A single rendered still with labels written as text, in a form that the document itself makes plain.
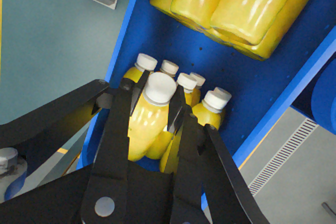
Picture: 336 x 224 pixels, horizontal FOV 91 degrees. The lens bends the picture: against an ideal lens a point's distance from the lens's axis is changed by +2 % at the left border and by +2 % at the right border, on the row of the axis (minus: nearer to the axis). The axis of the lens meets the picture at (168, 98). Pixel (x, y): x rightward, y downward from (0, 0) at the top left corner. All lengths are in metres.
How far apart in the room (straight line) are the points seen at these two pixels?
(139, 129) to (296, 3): 0.26
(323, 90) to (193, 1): 0.42
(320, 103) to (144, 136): 0.47
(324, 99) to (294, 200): 2.27
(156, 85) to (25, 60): 1.71
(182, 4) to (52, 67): 1.57
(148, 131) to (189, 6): 0.17
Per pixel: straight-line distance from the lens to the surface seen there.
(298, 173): 2.44
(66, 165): 1.14
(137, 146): 0.28
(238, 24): 0.21
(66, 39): 1.62
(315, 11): 0.39
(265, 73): 0.38
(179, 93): 0.18
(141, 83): 0.16
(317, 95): 0.58
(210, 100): 0.29
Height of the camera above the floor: 1.38
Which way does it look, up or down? 68 degrees down
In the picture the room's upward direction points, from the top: 177 degrees counter-clockwise
